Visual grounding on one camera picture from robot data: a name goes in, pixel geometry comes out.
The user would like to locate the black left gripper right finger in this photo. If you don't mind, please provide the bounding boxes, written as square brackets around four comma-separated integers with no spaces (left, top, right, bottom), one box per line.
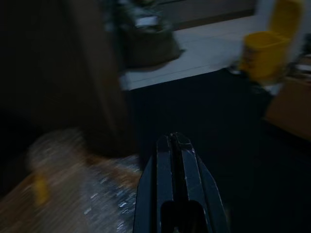
[174,132,229,233]

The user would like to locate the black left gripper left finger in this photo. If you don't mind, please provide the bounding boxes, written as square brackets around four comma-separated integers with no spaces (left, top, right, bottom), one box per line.
[133,132,182,233]

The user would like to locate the yellow plastic rubbish bin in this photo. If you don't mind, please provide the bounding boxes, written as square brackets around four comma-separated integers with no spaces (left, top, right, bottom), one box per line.
[238,31,290,81]

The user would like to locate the plain black floor mat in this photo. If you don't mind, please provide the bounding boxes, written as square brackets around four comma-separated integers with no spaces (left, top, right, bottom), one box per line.
[127,69,311,233]

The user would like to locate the clear plastic snack bag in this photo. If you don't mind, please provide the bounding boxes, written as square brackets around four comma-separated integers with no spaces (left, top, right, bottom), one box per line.
[26,128,143,233]

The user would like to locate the brown cardboard box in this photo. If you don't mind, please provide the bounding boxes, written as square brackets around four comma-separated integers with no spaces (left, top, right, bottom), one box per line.
[264,77,311,137]

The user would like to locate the potted plant in basket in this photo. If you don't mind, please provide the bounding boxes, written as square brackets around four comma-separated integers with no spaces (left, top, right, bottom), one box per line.
[114,0,187,69]

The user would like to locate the dark brown cabinet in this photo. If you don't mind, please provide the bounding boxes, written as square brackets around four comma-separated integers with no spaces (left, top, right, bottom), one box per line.
[0,0,138,157]

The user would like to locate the yellow upright board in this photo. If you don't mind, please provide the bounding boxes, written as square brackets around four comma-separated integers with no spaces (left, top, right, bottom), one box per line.
[269,0,302,34]

